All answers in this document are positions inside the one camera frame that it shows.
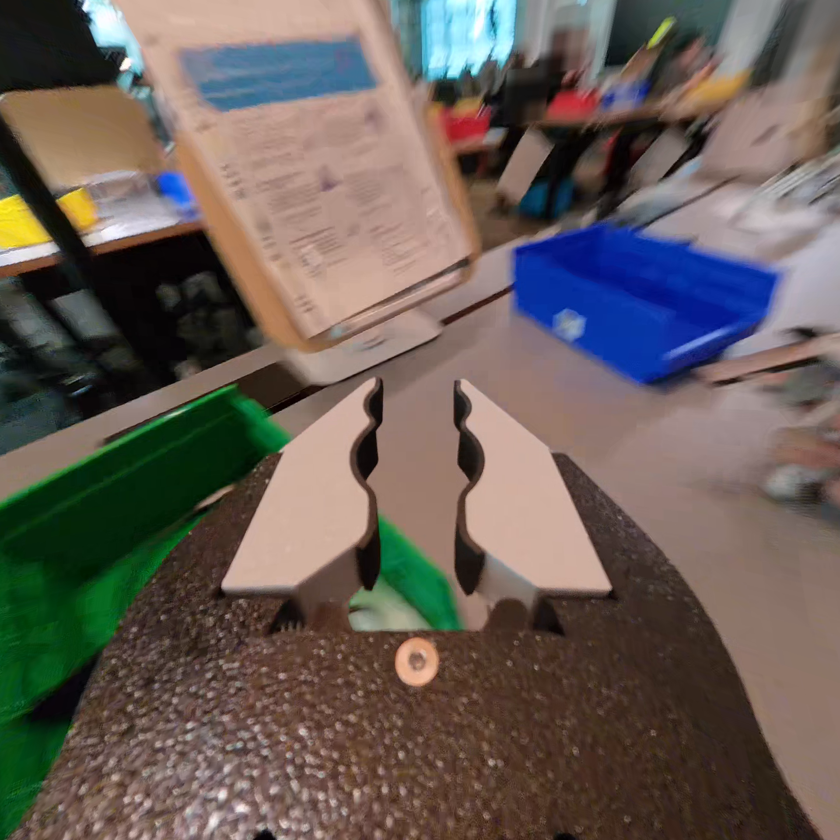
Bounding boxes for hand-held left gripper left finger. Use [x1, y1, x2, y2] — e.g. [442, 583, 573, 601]
[221, 377, 385, 611]

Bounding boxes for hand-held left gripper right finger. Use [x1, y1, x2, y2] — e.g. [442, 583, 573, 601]
[453, 378, 613, 614]

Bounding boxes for green plastic bin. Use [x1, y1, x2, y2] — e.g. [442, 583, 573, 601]
[0, 384, 463, 837]

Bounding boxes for blue plastic bin white tag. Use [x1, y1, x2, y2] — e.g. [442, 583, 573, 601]
[512, 223, 782, 386]

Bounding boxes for wooden document stand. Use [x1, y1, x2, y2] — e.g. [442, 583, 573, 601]
[112, 0, 483, 387]
[0, 84, 168, 193]

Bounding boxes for printed instruction sheets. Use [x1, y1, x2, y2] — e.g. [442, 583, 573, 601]
[115, 0, 473, 339]

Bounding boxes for black metal pole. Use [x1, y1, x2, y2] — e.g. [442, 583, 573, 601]
[0, 115, 142, 388]

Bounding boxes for red plastic bin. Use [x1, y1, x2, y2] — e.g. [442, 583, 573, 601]
[546, 91, 601, 118]
[441, 108, 492, 142]

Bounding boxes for yellow plastic bin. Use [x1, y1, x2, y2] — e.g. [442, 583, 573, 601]
[0, 187, 99, 250]

